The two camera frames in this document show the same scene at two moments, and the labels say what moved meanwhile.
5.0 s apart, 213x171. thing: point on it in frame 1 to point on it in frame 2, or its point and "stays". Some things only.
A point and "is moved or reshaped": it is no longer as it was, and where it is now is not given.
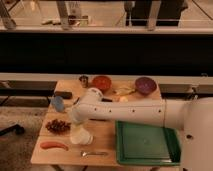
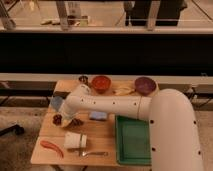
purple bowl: (145, 85) stays
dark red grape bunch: (58, 126) is moved or reshaped
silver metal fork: (85, 153) stays
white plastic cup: (81, 136) is moved or reshaped
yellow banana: (124, 91) stays
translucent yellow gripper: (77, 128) to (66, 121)
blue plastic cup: (58, 103) stays
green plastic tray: (147, 144) stays
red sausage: (52, 144) is moved or reshaped
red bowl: (102, 82) stays
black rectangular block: (64, 95) stays
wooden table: (53, 146) stays
